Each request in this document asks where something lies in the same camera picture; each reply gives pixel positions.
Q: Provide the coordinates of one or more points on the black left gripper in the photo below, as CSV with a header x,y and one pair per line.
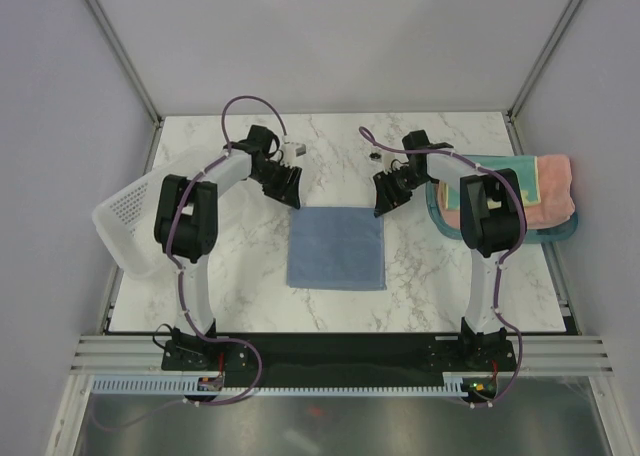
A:
x,y
288,194

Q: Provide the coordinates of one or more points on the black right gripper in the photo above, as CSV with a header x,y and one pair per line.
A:
x,y
386,195

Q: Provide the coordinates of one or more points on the blue towel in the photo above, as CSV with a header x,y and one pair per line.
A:
x,y
336,248

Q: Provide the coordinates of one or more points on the yellow towel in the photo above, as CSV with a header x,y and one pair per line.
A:
x,y
526,171

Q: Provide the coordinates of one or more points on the pink towel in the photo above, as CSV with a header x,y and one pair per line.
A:
x,y
557,206

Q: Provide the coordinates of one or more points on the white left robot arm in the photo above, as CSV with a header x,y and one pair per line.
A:
x,y
187,227

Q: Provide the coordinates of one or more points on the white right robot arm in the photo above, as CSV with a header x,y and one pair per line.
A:
x,y
492,225

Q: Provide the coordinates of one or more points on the teal translucent plastic tub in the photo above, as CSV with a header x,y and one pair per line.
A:
x,y
448,222

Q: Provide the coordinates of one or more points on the white perforated plastic basket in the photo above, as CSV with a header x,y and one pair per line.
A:
x,y
125,221

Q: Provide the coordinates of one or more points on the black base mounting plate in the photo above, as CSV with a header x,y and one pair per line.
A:
x,y
348,357

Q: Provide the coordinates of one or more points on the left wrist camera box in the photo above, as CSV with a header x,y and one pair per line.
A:
x,y
290,150

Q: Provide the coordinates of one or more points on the right aluminium frame post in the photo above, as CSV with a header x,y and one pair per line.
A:
x,y
549,48

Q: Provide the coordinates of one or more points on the aluminium frame post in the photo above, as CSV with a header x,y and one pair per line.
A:
x,y
549,48
123,59

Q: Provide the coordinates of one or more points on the white slotted cable duct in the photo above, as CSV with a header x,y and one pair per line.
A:
x,y
444,385

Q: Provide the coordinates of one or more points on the aluminium table edge rail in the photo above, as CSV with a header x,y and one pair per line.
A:
x,y
544,355

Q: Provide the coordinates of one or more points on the left aluminium frame post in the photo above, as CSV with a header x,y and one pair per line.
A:
x,y
123,59

